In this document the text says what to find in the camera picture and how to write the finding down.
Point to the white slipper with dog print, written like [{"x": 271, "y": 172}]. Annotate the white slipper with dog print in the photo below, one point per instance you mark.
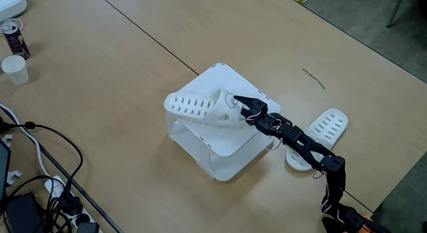
[
  {"x": 200, "y": 109},
  {"x": 330, "y": 123}
]

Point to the white plastic shoe rack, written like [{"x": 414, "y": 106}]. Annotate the white plastic shoe rack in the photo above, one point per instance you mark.
[{"x": 217, "y": 79}]

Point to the grey chair leg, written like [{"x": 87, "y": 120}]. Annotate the grey chair leg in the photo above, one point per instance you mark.
[{"x": 395, "y": 12}]

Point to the black plug adapter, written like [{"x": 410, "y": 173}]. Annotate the black plug adapter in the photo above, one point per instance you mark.
[{"x": 87, "y": 228}]

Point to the black power plug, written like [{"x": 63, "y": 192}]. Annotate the black power plug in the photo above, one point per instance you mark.
[{"x": 70, "y": 204}]

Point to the white power strip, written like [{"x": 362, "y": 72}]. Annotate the white power strip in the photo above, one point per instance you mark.
[{"x": 53, "y": 186}]

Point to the white paper cup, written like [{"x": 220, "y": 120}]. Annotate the white paper cup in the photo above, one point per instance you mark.
[{"x": 16, "y": 71}]

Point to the dark purple drink can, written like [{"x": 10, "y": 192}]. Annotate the dark purple drink can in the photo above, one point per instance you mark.
[{"x": 16, "y": 42}]

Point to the black power brick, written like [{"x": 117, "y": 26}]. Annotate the black power brick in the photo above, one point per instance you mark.
[{"x": 23, "y": 214}]

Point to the white rounded device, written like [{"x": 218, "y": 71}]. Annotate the white rounded device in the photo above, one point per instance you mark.
[{"x": 10, "y": 4}]

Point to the small white plastic bracket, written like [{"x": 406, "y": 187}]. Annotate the small white plastic bracket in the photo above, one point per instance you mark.
[
  {"x": 7, "y": 138},
  {"x": 13, "y": 175}
]

